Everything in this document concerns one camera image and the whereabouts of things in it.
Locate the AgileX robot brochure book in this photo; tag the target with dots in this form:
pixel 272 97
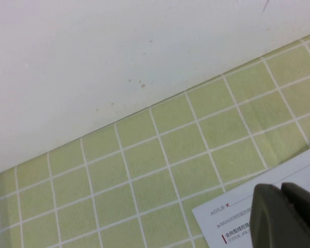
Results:
pixel 273 175

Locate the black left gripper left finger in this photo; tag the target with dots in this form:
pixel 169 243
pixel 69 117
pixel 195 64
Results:
pixel 268 219

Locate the green checked tablecloth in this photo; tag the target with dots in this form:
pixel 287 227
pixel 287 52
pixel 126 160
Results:
pixel 144 168

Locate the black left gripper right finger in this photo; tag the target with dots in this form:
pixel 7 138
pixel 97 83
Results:
pixel 307 214

